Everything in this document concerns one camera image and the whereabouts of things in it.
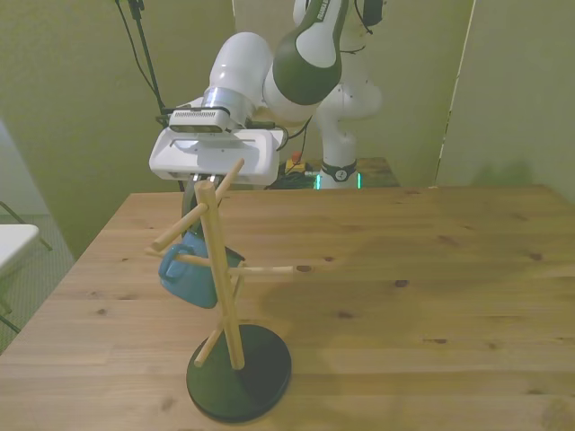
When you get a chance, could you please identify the wooden mug tree black base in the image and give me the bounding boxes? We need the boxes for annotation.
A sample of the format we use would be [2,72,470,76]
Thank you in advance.
[144,157,296,424]

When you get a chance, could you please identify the yellow emergency stop box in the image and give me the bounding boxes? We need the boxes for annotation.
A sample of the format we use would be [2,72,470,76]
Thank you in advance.
[284,152,307,175]

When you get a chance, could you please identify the white folding table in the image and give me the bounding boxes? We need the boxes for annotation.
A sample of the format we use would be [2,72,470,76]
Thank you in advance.
[0,200,54,336]

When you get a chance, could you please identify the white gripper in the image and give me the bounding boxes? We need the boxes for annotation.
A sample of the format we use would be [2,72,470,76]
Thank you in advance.
[148,127,282,235]

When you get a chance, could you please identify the blue enamel mug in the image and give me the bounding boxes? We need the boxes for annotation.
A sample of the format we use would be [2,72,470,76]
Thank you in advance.
[157,230,246,312]

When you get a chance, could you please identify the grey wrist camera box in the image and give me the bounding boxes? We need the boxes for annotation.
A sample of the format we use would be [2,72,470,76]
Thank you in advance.
[168,107,232,135]

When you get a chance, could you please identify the black tripod camera stand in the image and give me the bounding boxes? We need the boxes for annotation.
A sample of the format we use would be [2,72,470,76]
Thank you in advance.
[111,0,175,126]

